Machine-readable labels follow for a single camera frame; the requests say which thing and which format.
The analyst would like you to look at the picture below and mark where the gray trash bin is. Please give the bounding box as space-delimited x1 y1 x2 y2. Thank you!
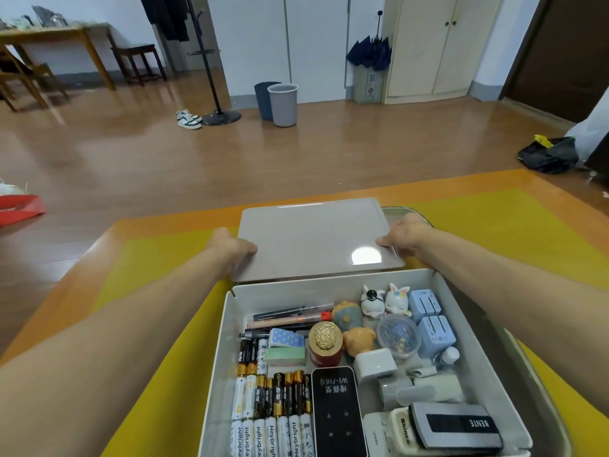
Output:
267 83 299 128

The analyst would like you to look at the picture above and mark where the red plastic bag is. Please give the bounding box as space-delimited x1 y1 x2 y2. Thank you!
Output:
0 179 48 228

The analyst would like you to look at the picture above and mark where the white bunny figurine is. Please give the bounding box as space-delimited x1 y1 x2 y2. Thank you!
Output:
384 282 412 317

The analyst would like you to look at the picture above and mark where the dark wooden stool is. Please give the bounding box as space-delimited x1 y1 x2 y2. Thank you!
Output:
110 44 168 87

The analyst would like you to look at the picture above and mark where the silver pot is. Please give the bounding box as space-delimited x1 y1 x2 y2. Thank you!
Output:
30 5 67 28

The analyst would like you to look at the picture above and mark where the black coat stand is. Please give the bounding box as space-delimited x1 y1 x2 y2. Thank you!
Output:
183 0 242 127

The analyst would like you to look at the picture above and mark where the dark blue trash bin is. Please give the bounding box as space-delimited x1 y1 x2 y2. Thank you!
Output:
253 81 282 121

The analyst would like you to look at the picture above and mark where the person's right forearm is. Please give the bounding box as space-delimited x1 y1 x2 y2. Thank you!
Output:
409 228 609 420

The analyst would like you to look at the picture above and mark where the small white-capped bottle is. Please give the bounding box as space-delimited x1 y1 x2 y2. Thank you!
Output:
433 346 461 368

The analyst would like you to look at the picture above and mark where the white storage box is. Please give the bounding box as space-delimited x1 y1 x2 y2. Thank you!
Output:
197 268 534 457

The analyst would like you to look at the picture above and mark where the wooden chair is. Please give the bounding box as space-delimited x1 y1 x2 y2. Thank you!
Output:
0 44 70 112

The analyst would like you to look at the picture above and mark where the gray metal safe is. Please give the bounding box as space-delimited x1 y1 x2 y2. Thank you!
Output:
351 65 384 105

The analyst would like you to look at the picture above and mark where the wooden side table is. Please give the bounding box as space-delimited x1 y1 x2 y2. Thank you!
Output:
0 23 117 91

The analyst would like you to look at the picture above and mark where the dark brown door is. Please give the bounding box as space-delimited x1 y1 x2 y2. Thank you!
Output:
499 0 609 124

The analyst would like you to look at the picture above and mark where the yellow table mat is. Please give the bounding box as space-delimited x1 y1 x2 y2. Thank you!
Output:
90 187 609 457

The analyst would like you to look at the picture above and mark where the cream two-door cabinet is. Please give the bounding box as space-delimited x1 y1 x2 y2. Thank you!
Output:
382 0 505 105

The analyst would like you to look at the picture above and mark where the person's left hand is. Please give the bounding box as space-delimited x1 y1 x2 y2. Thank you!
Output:
207 227 259 277

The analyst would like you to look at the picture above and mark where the red cylindrical can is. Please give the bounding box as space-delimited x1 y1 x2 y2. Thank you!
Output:
308 321 344 368

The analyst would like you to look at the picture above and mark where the red marker pen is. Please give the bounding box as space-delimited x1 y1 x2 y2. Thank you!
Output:
246 311 332 330

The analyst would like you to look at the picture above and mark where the black WiFi device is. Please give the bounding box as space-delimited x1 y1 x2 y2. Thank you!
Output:
310 366 368 457

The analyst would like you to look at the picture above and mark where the navy folded umbrella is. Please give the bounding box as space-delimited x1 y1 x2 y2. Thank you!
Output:
346 10 393 72

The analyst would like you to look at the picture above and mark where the stainless steel tray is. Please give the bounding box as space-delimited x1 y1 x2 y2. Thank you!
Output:
380 206 572 457

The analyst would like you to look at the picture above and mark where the dark hanging coat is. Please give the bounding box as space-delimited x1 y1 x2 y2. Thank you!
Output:
138 0 190 43

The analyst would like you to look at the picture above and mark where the person's left forearm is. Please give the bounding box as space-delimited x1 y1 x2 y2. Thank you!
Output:
0 247 234 457

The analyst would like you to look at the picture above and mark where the bundle of black pens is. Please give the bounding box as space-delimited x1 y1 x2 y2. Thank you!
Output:
240 303 334 340

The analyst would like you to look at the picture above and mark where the black low cabinet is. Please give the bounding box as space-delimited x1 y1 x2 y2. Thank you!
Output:
585 133 609 176

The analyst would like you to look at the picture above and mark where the white mini fan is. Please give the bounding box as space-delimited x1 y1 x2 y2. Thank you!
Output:
378 375 436 411

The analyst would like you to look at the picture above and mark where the white figurine black hat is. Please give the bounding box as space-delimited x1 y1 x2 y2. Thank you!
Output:
360 284 386 319

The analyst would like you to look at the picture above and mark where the person's right hand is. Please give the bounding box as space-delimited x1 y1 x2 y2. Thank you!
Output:
376 213 434 258

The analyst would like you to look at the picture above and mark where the black garbage bag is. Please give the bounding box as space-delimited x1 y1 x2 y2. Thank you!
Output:
517 134 579 175

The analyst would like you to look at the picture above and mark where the pile of small batteries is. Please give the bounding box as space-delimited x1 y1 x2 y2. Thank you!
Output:
230 337 316 457

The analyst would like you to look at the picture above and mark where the clear round clip container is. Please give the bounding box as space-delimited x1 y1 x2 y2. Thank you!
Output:
376 314 423 360

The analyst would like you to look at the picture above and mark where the white remote control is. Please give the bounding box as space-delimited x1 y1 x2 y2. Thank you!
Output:
362 406 419 457

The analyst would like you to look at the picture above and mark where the white built-in wardrobe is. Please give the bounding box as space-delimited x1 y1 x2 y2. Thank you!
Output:
207 0 386 104

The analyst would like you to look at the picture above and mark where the white box lid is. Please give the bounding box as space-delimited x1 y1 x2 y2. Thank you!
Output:
233 198 406 284

